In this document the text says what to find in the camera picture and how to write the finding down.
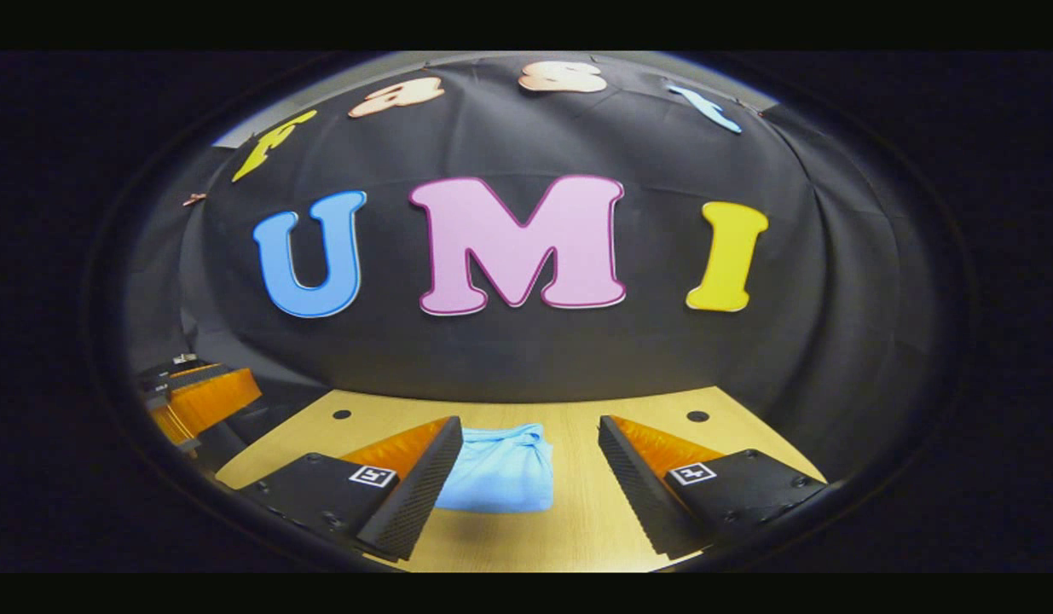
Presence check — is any black backdrop cloth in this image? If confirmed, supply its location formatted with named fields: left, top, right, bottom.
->
left=121, top=55, right=945, bottom=478

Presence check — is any light blue T-shirt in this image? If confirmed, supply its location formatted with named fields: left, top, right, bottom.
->
left=435, top=423, right=555, bottom=513

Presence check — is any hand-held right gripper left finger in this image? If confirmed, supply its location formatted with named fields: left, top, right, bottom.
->
left=236, top=415, right=465, bottom=562

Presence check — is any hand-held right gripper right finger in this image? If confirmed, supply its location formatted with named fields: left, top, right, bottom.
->
left=598, top=415, right=830, bottom=561

